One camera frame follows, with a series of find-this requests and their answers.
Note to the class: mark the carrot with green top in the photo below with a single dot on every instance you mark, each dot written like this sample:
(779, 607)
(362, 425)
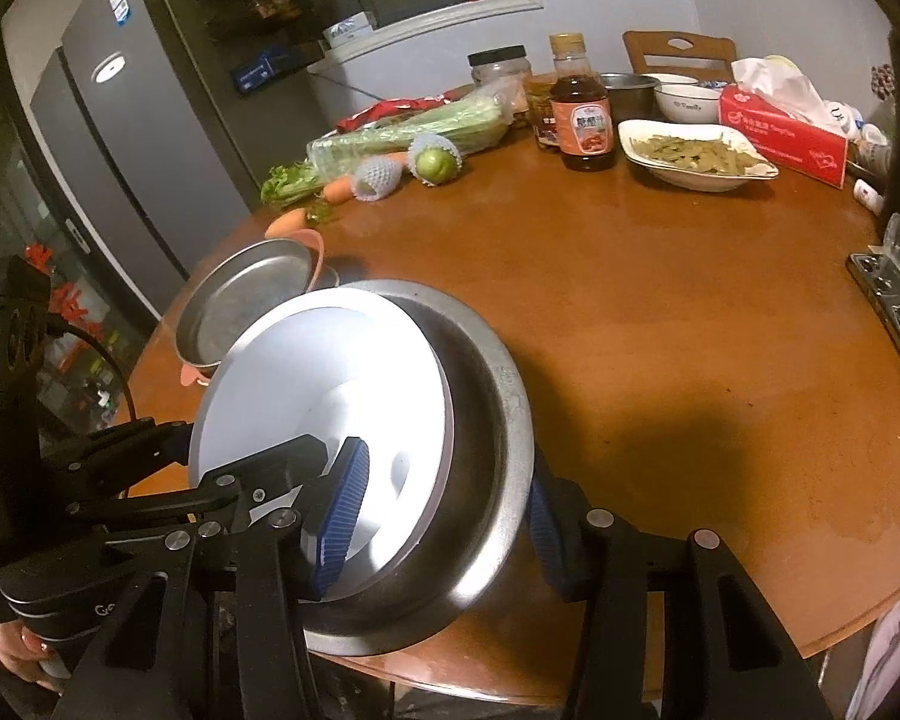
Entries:
(285, 223)

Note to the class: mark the blue box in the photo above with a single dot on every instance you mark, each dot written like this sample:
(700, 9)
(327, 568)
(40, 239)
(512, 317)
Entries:
(259, 71)

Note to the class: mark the black open case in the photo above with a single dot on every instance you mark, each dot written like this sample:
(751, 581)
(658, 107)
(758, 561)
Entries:
(896, 315)

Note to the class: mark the celery bunch in plastic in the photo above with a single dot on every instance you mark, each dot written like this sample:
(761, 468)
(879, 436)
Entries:
(412, 127)

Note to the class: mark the pale yellow fruit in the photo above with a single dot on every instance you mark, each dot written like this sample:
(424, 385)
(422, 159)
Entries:
(778, 59)

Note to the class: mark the blue patterned bowl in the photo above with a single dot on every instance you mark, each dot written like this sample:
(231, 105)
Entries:
(671, 79)

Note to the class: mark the yellow plate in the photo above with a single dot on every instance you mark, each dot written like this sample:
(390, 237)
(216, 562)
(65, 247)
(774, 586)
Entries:
(328, 277)

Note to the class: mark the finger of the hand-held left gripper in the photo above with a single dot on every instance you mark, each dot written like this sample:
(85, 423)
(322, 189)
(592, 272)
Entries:
(217, 491)
(127, 442)

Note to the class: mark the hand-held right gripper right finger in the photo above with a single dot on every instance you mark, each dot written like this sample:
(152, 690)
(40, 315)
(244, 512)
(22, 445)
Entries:
(547, 540)

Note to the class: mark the white dish of pickled vegetables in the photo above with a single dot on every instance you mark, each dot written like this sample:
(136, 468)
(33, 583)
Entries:
(694, 157)

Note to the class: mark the beaded ornament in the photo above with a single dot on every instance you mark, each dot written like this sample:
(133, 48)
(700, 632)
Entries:
(883, 82)

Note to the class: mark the wooden chair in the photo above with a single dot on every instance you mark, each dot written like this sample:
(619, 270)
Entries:
(679, 52)

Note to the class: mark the small steel bowl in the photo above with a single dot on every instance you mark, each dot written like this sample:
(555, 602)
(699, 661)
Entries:
(626, 96)

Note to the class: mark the pink plate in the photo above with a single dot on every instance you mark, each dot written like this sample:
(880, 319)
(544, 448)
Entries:
(311, 259)

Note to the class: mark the red tissue box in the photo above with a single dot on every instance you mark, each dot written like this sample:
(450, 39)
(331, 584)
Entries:
(787, 131)

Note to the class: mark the small white bottle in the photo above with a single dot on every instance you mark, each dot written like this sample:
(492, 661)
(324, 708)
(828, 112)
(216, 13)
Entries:
(868, 195)

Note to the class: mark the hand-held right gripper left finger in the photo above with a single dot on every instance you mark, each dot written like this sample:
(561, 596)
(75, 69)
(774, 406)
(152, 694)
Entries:
(337, 517)

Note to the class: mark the plastic jar with black lid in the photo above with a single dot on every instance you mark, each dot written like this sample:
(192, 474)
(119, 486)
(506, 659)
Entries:
(499, 66)

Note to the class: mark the red snack packet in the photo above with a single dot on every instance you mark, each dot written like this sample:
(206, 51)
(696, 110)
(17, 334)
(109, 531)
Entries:
(390, 111)

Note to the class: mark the white window frame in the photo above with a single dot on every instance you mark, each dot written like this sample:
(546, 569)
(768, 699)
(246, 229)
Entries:
(435, 19)

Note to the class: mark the dark sauce bottle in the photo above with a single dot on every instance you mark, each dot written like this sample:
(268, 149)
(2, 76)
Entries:
(586, 127)

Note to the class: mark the glass jar with red label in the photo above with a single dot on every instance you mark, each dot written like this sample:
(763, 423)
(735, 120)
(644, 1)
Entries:
(540, 116)

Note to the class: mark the grey refrigerator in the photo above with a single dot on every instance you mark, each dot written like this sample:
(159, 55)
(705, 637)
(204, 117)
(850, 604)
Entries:
(135, 150)

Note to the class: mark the white box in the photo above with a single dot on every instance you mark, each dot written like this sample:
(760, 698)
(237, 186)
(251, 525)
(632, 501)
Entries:
(349, 28)

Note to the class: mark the round metal pan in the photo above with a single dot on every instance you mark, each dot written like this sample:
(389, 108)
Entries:
(247, 300)

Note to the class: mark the person's left hand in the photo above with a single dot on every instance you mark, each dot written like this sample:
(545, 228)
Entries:
(22, 649)

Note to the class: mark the white ceramic bowl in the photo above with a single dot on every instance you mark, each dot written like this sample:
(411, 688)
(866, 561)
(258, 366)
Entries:
(686, 103)

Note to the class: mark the green fruit in foam net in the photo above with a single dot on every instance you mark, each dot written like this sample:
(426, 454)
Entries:
(435, 161)
(376, 178)

